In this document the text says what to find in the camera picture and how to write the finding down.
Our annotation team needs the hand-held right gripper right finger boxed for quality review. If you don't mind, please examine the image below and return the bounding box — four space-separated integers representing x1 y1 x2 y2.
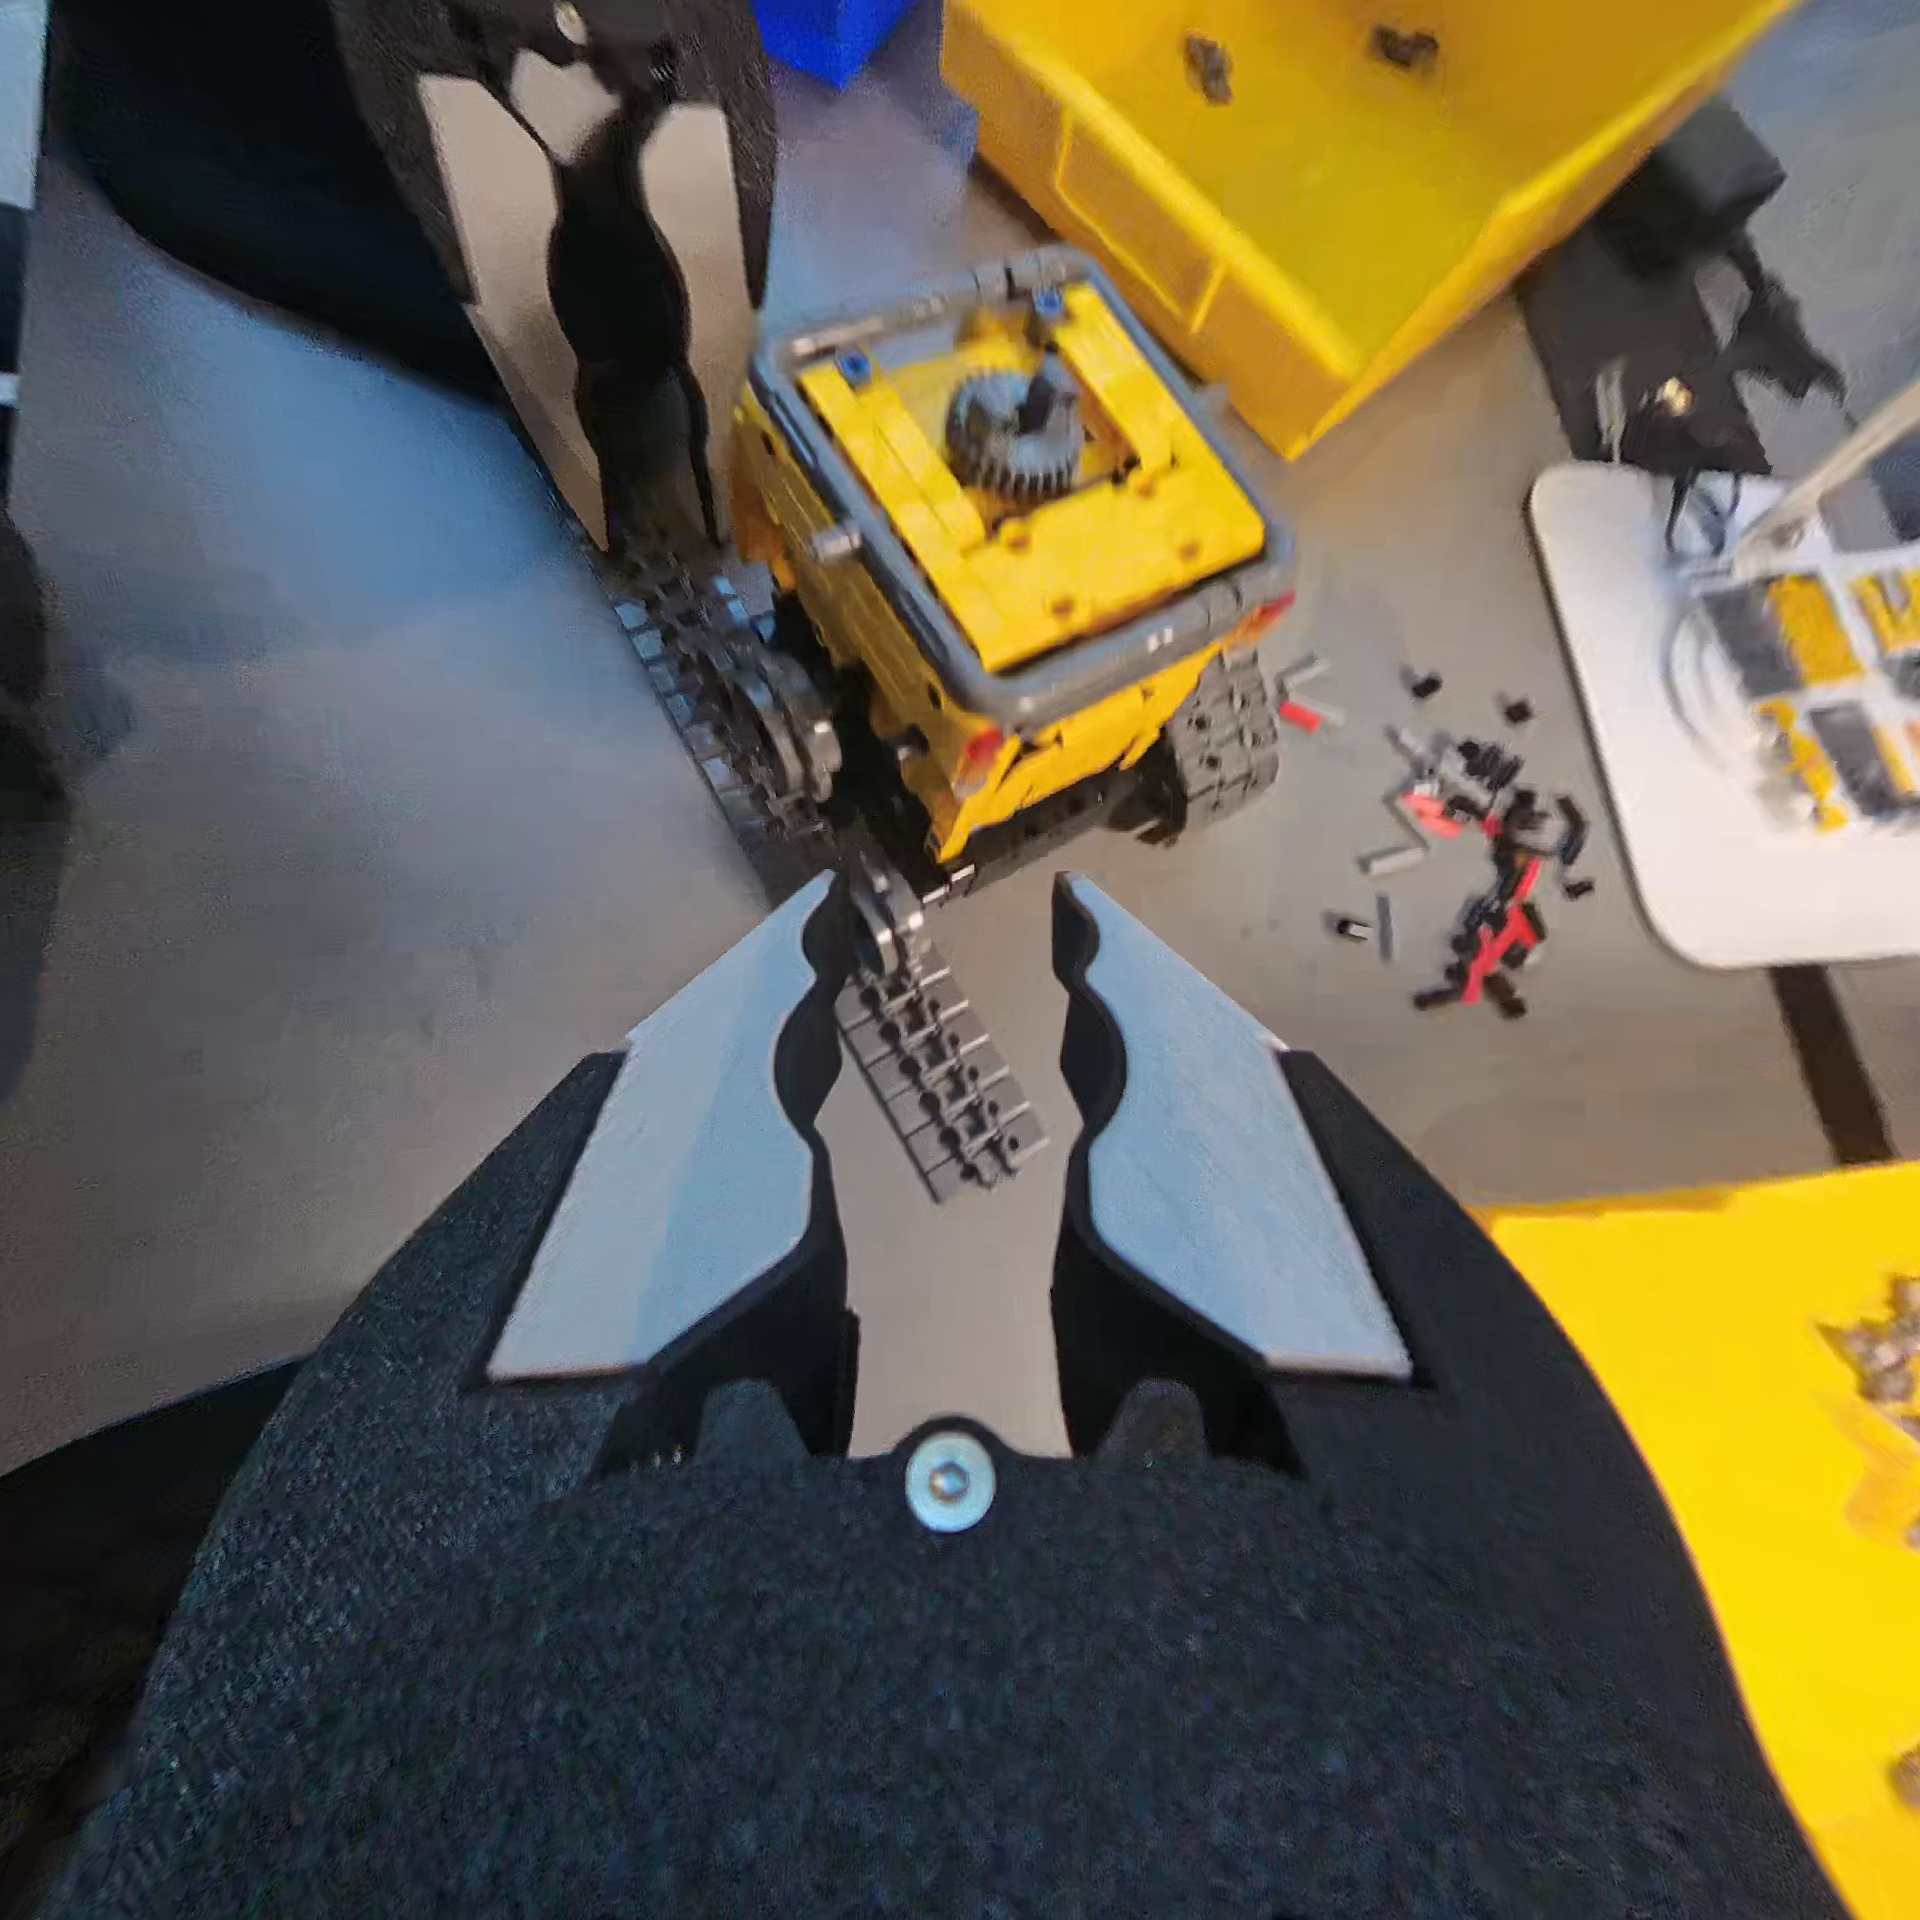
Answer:
1051 870 1415 1384

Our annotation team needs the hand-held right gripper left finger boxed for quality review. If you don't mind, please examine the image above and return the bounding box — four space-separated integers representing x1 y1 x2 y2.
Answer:
487 877 851 1382

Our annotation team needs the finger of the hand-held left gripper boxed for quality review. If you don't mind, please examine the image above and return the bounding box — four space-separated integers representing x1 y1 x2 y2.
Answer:
411 62 626 549
637 100 758 561

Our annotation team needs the grey toy track chain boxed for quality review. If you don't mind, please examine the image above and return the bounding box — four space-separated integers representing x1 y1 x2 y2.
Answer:
611 525 1051 1202
1157 647 1287 847

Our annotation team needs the yellow toy brick bulldozer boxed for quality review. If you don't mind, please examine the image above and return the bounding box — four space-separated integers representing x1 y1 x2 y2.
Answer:
720 256 1298 903

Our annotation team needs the blue storage bin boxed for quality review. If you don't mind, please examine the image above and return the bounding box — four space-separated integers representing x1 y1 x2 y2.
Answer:
752 0 916 86

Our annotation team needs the pile of small brick pins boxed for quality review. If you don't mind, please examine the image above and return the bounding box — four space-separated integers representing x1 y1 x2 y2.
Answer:
1275 661 1606 1022

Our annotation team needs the yellow storage bin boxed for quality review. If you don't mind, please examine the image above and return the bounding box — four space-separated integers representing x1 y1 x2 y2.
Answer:
1471 1165 1920 1920
939 0 1802 457

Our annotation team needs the black power adapter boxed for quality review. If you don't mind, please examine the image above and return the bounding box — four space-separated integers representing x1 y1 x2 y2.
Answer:
1590 105 1791 288

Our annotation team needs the black cable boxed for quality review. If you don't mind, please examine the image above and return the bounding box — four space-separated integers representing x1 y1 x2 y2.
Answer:
1590 256 1854 482

